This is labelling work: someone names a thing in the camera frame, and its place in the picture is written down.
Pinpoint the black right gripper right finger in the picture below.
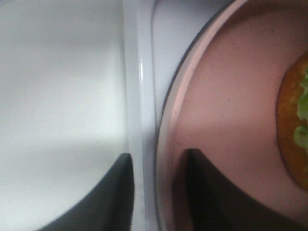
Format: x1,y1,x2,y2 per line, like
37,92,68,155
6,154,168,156
185,149,307,231

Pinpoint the white microwave oven body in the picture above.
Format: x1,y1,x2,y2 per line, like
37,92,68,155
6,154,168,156
120,0,231,231

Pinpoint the burger with lettuce and cheese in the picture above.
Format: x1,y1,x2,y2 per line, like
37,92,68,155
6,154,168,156
276,52,308,190

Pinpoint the pink round plate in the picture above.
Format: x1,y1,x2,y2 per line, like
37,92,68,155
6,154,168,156
167,0,308,231

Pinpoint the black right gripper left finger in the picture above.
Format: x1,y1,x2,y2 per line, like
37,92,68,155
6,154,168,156
41,154,134,231

